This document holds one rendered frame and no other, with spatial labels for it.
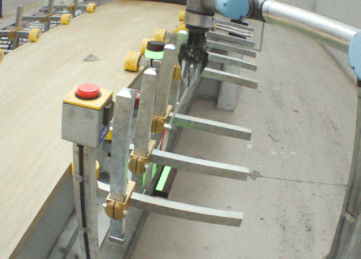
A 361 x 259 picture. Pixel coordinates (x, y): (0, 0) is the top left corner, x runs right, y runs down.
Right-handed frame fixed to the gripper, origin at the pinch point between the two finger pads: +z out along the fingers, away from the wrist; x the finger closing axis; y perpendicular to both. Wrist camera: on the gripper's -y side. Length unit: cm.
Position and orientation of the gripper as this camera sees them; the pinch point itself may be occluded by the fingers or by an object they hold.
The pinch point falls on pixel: (189, 82)
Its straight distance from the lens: 138.7
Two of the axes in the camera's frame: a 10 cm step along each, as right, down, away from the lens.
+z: -1.5, 9.0, 4.2
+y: -1.7, 3.9, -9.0
